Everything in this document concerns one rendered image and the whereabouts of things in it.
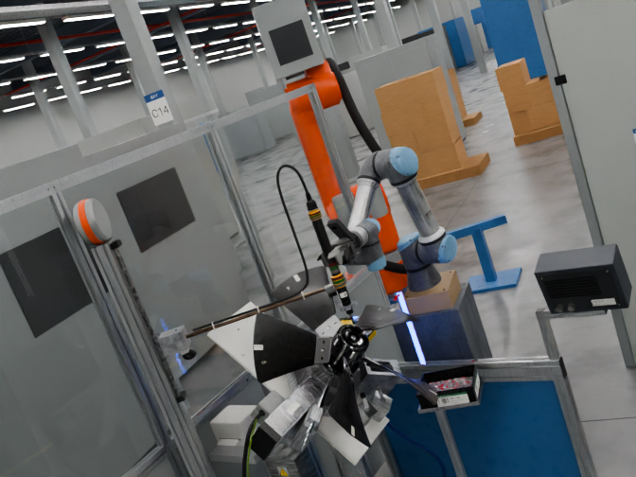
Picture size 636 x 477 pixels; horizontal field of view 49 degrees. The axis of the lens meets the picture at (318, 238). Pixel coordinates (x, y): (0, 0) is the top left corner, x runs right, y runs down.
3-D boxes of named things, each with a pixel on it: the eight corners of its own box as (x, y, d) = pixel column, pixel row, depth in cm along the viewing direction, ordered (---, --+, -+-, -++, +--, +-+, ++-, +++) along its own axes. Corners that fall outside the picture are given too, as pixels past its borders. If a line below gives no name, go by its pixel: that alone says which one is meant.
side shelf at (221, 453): (210, 461, 273) (208, 454, 272) (263, 409, 300) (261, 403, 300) (256, 464, 258) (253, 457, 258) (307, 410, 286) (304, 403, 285)
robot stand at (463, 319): (468, 472, 348) (407, 293, 326) (527, 468, 335) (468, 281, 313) (457, 513, 322) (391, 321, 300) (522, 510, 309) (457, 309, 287)
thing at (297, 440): (301, 452, 229) (288, 445, 229) (309, 432, 236) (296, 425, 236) (317, 431, 221) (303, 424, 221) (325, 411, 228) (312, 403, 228)
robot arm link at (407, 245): (415, 257, 310) (404, 230, 306) (438, 256, 300) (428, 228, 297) (398, 270, 303) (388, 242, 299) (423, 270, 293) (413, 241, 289)
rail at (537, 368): (358, 384, 304) (352, 368, 302) (362, 379, 307) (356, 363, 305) (564, 379, 250) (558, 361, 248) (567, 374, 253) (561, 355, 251)
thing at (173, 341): (162, 360, 244) (152, 339, 242) (166, 352, 251) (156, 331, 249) (189, 350, 243) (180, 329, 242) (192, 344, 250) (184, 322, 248)
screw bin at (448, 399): (420, 412, 257) (415, 396, 256) (427, 388, 272) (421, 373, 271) (478, 403, 249) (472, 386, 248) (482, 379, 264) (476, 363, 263)
